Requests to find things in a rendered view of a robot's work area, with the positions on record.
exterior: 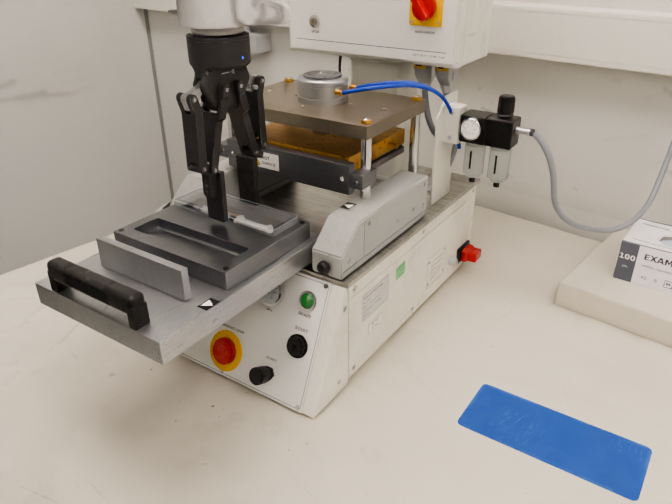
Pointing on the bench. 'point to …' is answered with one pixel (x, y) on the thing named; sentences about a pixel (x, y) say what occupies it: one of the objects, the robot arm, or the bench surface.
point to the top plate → (342, 104)
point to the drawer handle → (99, 289)
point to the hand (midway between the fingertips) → (232, 189)
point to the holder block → (210, 244)
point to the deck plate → (291, 197)
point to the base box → (387, 299)
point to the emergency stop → (224, 350)
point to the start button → (295, 346)
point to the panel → (272, 341)
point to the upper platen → (340, 148)
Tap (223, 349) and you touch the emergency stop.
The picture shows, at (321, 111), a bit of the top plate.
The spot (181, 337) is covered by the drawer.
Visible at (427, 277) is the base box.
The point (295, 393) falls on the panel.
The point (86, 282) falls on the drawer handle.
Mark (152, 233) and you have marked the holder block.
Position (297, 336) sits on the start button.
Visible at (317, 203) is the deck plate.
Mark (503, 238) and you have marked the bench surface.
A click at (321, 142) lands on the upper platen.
